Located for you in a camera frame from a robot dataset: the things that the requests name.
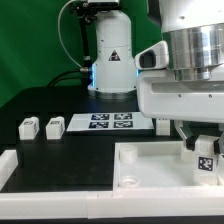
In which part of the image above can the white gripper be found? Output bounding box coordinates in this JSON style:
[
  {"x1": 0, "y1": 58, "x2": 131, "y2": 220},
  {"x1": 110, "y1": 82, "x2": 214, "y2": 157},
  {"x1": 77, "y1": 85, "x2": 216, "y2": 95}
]
[{"x1": 137, "y1": 70, "x2": 224, "y2": 156}]

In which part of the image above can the white square tabletop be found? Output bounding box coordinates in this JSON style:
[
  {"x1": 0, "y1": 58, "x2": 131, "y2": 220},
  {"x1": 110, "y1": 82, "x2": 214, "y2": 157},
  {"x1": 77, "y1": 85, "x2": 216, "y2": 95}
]
[{"x1": 113, "y1": 141, "x2": 224, "y2": 190}]

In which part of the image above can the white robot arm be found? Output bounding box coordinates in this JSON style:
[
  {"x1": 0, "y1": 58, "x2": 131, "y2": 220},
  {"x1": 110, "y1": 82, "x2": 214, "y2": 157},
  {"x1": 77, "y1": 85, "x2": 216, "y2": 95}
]
[{"x1": 87, "y1": 0, "x2": 224, "y2": 148}]

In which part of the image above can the sheet with fiducial markers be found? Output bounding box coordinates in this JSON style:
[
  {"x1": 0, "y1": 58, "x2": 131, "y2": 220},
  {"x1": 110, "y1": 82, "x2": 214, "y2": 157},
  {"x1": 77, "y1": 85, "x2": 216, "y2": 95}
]
[{"x1": 67, "y1": 112, "x2": 154, "y2": 132}]

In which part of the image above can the white front obstacle wall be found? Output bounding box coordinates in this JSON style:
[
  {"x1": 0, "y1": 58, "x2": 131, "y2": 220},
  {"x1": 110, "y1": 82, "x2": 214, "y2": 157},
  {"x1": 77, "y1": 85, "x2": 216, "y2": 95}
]
[{"x1": 0, "y1": 187, "x2": 224, "y2": 220}]

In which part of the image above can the white obstacle wall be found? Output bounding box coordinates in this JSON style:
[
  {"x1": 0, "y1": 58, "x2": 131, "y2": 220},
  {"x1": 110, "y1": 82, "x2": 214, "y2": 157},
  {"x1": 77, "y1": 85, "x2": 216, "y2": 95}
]
[
  {"x1": 0, "y1": 150, "x2": 18, "y2": 191},
  {"x1": 0, "y1": 187, "x2": 224, "y2": 220}
]

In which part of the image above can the black cable bundle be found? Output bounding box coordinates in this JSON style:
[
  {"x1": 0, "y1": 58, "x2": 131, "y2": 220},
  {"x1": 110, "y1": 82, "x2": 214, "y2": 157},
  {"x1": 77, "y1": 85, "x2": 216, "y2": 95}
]
[{"x1": 49, "y1": 68, "x2": 89, "y2": 88}]

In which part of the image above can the white cable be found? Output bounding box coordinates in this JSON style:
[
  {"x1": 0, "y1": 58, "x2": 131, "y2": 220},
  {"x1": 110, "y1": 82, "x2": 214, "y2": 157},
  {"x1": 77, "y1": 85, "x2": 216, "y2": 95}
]
[{"x1": 57, "y1": 0, "x2": 84, "y2": 69}]

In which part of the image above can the white left obstacle wall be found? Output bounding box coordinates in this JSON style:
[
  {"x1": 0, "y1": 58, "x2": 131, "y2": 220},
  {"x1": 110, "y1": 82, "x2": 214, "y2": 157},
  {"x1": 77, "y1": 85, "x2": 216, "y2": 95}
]
[{"x1": 0, "y1": 150, "x2": 18, "y2": 191}]

